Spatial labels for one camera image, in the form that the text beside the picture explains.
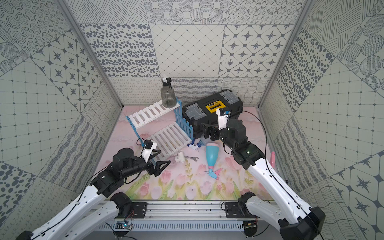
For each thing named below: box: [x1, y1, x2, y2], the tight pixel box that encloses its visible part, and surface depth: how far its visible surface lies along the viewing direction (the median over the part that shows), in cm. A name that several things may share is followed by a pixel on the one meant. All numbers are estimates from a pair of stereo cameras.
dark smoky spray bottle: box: [160, 77, 177, 108], surface depth 78 cm
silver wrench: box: [184, 155, 199, 162], surface depth 94 cm
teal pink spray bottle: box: [206, 143, 223, 180], surface depth 90 cm
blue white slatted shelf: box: [125, 99, 194, 161], surface depth 97 cm
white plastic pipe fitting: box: [174, 152, 186, 163], surface depth 91 cm
